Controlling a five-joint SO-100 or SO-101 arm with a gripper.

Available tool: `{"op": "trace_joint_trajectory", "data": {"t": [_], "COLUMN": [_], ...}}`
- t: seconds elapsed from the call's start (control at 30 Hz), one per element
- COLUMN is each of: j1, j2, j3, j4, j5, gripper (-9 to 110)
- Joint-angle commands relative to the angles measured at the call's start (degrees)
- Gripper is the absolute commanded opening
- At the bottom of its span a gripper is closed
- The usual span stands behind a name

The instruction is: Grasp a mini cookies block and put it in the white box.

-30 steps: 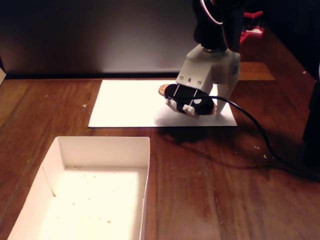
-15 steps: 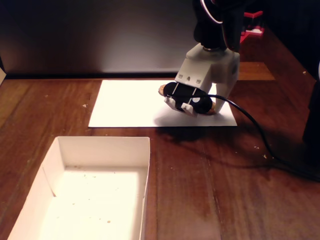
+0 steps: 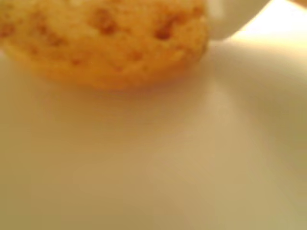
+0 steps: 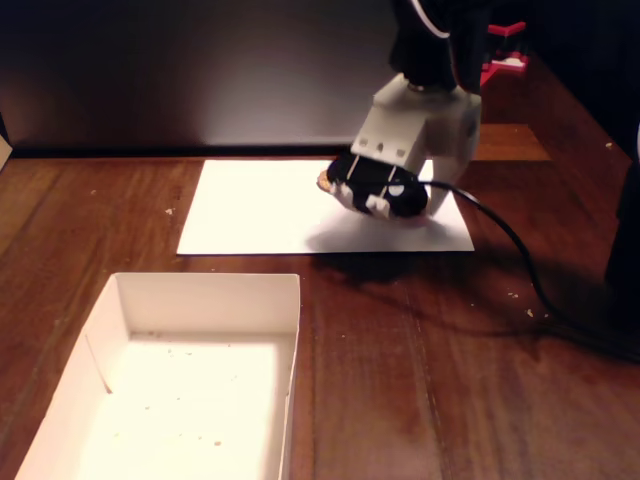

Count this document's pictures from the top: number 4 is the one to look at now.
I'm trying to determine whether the large dark grey cabinet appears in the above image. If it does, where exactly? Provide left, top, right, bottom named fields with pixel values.
left=0, top=0, right=489, bottom=155

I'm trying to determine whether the white servo wire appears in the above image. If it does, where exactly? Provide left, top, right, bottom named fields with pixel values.
left=407, top=0, right=451, bottom=40

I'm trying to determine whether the red plastic stand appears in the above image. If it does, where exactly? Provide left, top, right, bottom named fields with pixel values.
left=480, top=20, right=532, bottom=89

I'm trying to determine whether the white cardboard box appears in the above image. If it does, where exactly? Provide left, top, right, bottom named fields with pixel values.
left=13, top=272, right=302, bottom=480

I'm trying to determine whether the black camera cable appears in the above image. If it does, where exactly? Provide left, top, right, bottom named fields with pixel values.
left=413, top=178, right=640, bottom=364

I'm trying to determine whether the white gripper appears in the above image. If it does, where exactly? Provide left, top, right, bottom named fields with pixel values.
left=351, top=74, right=484, bottom=219

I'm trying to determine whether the white paper sheet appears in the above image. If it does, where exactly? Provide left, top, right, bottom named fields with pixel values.
left=176, top=158, right=476, bottom=256

